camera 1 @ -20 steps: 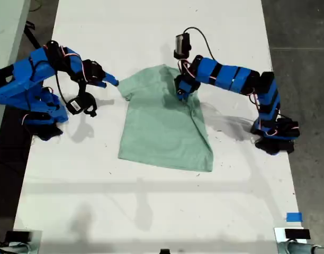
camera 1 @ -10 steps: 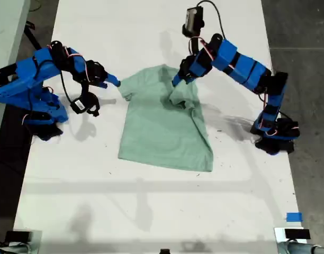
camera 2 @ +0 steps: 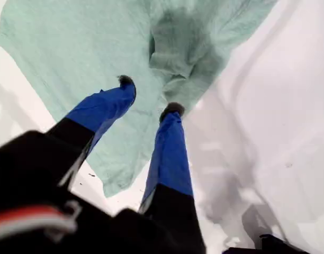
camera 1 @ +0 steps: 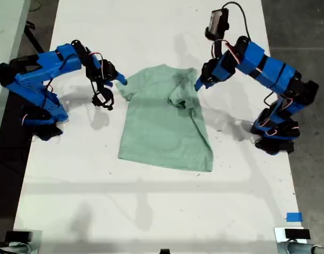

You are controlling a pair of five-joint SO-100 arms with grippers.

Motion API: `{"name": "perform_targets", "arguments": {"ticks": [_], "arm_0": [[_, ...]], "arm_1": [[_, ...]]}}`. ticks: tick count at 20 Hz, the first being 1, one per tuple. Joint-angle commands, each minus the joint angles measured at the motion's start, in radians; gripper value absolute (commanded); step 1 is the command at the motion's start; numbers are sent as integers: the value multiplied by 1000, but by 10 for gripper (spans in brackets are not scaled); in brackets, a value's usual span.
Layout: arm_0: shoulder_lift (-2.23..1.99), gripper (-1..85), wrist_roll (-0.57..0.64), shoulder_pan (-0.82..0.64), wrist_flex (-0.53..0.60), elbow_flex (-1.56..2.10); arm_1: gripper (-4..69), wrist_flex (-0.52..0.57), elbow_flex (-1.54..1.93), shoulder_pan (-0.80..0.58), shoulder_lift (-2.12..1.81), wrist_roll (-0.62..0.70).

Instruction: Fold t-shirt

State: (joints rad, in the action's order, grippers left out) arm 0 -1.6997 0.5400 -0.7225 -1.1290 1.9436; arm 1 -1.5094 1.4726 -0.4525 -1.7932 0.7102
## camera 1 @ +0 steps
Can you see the pale green t-shirt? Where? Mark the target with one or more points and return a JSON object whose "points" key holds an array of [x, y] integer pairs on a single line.
{"points": [[162, 127]]}

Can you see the small black box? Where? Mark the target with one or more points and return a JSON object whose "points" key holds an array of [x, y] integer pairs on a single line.
{"points": [[297, 234], [18, 236]]}

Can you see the blue printed robot arm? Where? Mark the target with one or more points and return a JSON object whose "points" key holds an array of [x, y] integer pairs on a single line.
{"points": [[45, 74]]}

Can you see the black camera stalk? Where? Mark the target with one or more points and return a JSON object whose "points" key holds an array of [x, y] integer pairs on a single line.
{"points": [[215, 49]]}

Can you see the black stand leg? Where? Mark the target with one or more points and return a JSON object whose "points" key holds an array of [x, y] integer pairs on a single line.
{"points": [[33, 38]]}

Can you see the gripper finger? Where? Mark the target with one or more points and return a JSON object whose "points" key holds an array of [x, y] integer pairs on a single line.
{"points": [[208, 84], [199, 83], [121, 78]]}

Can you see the small black object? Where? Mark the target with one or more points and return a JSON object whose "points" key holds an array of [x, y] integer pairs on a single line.
{"points": [[165, 251]]}

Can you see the blue tape strip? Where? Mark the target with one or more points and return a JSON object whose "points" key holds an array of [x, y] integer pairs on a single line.
{"points": [[294, 217]]}

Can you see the blue tape wrapped arm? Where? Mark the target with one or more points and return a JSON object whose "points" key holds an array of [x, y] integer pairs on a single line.
{"points": [[273, 71]]}

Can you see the pale side table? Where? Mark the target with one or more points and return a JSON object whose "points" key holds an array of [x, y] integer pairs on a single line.
{"points": [[5, 26]]}

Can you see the black camera box white label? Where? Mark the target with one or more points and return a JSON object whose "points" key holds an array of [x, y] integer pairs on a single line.
{"points": [[102, 98]]}

